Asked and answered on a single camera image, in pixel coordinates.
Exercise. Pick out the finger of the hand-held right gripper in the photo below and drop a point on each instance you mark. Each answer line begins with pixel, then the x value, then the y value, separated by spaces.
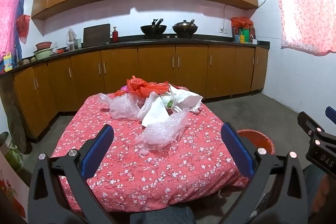
pixel 331 112
pixel 307 121

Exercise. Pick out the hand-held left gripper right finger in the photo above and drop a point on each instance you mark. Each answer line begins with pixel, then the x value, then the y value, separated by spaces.
pixel 236 150

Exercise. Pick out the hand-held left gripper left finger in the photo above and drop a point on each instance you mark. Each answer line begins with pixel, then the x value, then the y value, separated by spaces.
pixel 97 148

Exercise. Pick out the red plastic bin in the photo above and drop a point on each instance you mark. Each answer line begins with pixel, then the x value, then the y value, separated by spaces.
pixel 258 141

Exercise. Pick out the white paper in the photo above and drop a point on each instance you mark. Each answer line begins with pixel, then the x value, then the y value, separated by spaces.
pixel 155 113

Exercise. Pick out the table with floral tablecloth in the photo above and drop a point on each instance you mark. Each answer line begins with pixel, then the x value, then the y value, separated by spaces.
pixel 147 174

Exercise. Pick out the clear bubble wrap sheet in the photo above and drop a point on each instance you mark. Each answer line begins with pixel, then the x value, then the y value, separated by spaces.
pixel 160 132

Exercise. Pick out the pink cloth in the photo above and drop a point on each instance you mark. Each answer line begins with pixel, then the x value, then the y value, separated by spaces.
pixel 124 88

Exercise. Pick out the white plastic bag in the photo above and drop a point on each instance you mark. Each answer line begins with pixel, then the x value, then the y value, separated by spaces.
pixel 187 98

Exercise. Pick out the green and white packet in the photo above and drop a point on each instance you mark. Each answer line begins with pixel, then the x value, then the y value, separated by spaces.
pixel 172 103

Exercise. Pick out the green glass jar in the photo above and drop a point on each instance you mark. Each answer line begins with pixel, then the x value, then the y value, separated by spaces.
pixel 10 153

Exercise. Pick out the white mug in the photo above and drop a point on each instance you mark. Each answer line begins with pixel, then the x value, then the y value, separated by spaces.
pixel 255 42

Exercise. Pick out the wooden lower cabinets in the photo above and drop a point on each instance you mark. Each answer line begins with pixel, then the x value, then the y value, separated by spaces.
pixel 157 69

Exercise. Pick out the green bottle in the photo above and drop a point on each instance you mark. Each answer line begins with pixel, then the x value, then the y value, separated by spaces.
pixel 245 35

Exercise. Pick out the green basin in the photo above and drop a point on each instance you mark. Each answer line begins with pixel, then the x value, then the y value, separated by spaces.
pixel 43 54

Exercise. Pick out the floral window curtain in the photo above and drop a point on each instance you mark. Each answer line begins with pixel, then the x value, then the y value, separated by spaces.
pixel 304 6

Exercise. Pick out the clear bag with contents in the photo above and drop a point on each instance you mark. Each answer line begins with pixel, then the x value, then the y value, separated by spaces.
pixel 71 40

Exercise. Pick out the dark cutting board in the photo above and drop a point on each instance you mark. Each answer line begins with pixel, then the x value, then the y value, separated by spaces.
pixel 96 35

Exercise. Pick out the red bottle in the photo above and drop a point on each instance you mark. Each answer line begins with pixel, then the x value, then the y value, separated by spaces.
pixel 115 35

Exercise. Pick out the red basin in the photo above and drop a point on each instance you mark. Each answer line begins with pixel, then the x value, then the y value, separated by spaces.
pixel 43 45

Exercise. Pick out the red bag over condiments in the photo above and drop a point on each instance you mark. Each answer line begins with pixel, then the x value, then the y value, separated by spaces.
pixel 241 22

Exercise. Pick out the black kitchen countertop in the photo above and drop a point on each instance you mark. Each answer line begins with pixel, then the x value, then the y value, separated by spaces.
pixel 157 42

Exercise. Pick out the yellow detergent bottle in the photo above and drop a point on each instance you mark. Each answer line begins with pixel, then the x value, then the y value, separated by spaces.
pixel 7 62

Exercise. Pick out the gas stove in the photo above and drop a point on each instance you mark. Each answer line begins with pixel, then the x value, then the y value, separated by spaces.
pixel 168 37

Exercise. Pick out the black wok with lid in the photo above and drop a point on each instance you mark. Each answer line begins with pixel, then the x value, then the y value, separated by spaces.
pixel 185 28

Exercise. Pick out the hanging red plastic bag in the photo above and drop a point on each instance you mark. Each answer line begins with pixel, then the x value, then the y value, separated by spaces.
pixel 23 27

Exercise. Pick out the pink door curtain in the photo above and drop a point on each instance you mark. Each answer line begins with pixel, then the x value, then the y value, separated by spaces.
pixel 11 16

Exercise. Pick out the wall outlet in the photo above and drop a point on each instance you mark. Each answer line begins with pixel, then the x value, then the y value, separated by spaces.
pixel 223 30

